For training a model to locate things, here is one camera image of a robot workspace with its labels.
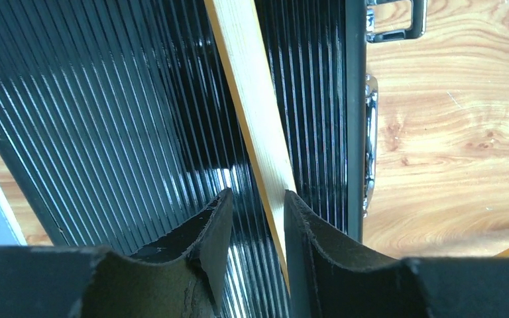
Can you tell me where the wooden picture frame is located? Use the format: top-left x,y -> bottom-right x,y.
204,1 -> 509,292

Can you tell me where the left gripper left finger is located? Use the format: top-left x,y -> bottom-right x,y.
0,188 -> 233,317

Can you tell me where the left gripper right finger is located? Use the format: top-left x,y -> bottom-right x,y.
284,191 -> 509,317

